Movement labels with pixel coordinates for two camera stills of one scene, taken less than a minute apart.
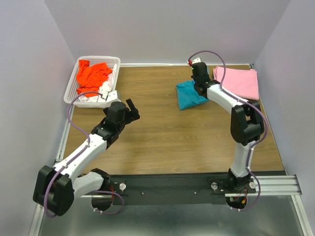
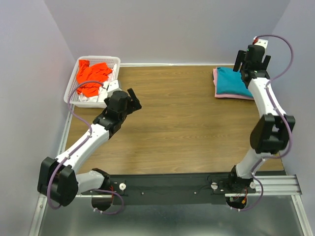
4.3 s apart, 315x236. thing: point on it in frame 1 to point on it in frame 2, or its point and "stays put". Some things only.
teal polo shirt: [187, 95] to [229, 81]
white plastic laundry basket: [72, 89] stays put
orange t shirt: [89, 77] stays put
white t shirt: [104, 89] stays put
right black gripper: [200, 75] to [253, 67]
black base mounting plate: [175, 189] stays put
